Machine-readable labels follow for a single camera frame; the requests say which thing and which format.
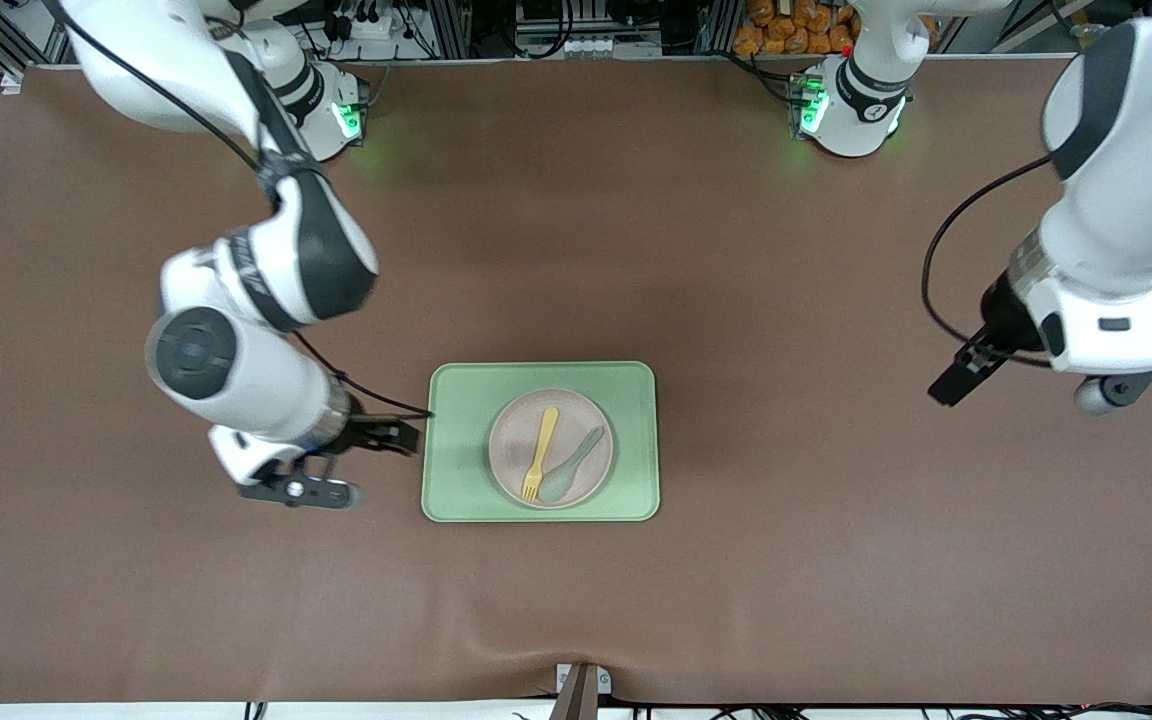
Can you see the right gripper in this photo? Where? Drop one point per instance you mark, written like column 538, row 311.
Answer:
column 364, row 432

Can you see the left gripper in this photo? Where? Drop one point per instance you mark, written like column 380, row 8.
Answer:
column 1002, row 314

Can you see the round beige plate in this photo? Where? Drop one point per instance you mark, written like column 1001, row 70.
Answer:
column 511, row 440

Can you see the yellow plastic fork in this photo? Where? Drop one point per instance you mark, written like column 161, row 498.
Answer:
column 546, row 430

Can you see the light green plastic spoon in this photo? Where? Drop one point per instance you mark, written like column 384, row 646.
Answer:
column 556, row 487

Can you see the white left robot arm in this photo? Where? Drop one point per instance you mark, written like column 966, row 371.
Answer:
column 1136, row 150

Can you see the light green rectangular tray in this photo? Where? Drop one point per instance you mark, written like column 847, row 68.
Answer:
column 636, row 400

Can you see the brown table mat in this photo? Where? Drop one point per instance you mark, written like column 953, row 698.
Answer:
column 736, row 250

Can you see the pile of orange objects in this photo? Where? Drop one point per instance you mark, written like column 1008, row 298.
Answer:
column 776, row 30

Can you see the white power strip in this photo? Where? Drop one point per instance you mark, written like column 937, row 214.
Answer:
column 376, row 27

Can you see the white terminal block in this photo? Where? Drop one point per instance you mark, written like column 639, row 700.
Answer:
column 556, row 46

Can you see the metal table clamp bracket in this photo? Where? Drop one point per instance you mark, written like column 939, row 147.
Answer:
column 581, row 685

